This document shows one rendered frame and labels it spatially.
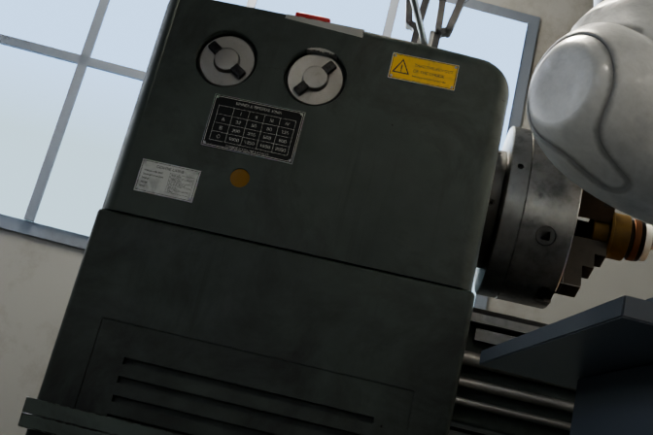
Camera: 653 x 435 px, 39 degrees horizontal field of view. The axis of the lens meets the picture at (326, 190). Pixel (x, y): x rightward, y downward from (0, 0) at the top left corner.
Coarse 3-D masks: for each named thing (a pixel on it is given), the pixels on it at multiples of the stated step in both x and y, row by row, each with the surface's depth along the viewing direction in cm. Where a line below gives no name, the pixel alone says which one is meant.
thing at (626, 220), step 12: (624, 216) 165; (588, 228) 170; (600, 228) 164; (612, 228) 162; (624, 228) 163; (636, 228) 163; (600, 240) 164; (612, 240) 163; (624, 240) 162; (636, 240) 163; (612, 252) 164; (624, 252) 163; (636, 252) 163
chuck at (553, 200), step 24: (552, 168) 155; (528, 192) 153; (552, 192) 153; (576, 192) 153; (528, 216) 153; (552, 216) 152; (576, 216) 152; (528, 240) 153; (528, 264) 155; (552, 264) 154; (504, 288) 160; (528, 288) 158; (552, 288) 157
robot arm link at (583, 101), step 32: (608, 0) 94; (640, 0) 91; (576, 32) 89; (608, 32) 86; (640, 32) 88; (544, 64) 90; (576, 64) 86; (608, 64) 84; (640, 64) 84; (544, 96) 89; (576, 96) 85; (608, 96) 83; (640, 96) 83; (544, 128) 88; (576, 128) 85; (608, 128) 84; (640, 128) 83; (576, 160) 88; (608, 160) 86; (640, 160) 85; (608, 192) 89; (640, 192) 88
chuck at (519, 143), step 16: (512, 128) 165; (512, 144) 159; (528, 144) 159; (512, 160) 156; (528, 160) 156; (512, 176) 154; (528, 176) 154; (512, 192) 153; (512, 208) 153; (496, 224) 157; (512, 224) 153; (496, 240) 154; (512, 240) 153; (496, 256) 155; (480, 272) 167; (496, 272) 157; (480, 288) 162; (496, 288) 160
